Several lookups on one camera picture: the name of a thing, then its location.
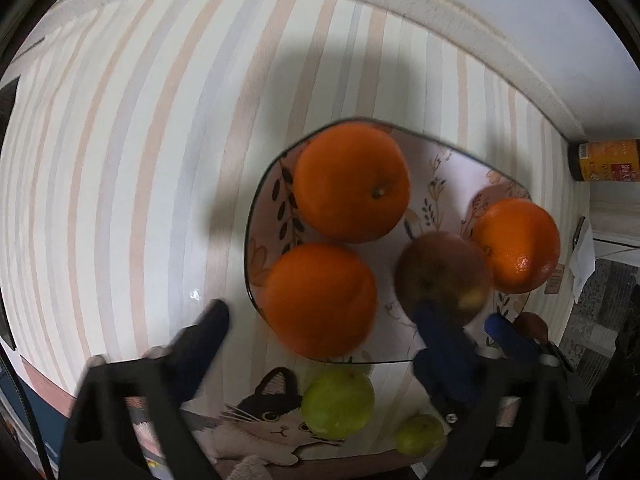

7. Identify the small green fruit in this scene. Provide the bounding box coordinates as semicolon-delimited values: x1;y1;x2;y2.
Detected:
395;413;446;457

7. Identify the white paper tissue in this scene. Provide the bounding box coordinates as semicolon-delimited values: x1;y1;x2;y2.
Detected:
570;216;597;304

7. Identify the brown square coaster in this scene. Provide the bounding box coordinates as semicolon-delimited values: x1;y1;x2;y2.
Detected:
544;264;566;295

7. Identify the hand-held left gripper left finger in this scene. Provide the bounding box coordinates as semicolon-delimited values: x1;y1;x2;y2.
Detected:
59;299;231;480

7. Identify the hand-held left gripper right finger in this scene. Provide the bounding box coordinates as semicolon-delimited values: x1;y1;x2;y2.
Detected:
411;298;587;480

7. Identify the soy sauce bottle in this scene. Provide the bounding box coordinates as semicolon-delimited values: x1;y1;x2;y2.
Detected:
567;139;640;182

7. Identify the orange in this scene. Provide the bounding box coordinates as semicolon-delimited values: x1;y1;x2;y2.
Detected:
471;198;562;295
292;125;412;245
262;242;379;359

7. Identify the red apple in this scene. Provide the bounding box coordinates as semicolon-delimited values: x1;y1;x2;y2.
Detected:
394;231;493;328

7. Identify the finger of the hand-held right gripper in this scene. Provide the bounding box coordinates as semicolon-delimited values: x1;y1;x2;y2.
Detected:
484;312;567;367

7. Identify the floral ceramic bowl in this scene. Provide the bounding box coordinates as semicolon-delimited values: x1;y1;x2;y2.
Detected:
243;117;535;365

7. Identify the large green fruit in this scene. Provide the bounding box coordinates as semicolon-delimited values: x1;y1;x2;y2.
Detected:
301;367;376;441

